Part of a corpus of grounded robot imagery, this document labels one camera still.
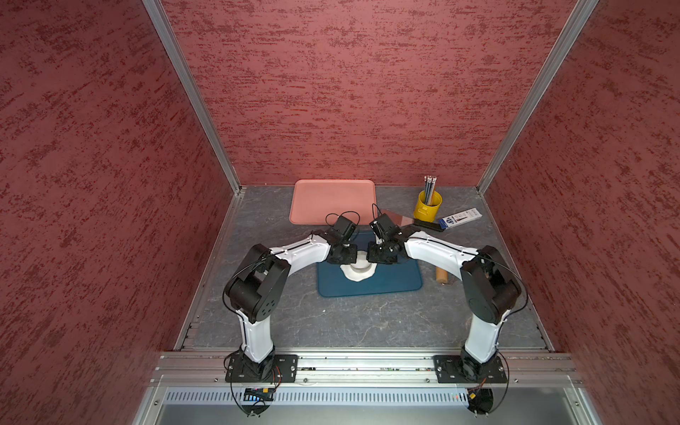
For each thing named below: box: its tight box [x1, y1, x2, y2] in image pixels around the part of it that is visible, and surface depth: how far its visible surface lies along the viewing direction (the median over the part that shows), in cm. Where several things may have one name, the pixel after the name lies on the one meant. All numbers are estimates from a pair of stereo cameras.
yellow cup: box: [413, 189, 443, 223], surface depth 106 cm
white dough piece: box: [340, 262, 378, 282], surface depth 94 cm
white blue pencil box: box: [439, 207, 483, 230], surface depth 111 cm
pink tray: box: [288, 178, 378, 225], surface depth 121 cm
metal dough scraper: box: [412, 217, 445, 232], surface depth 109 cm
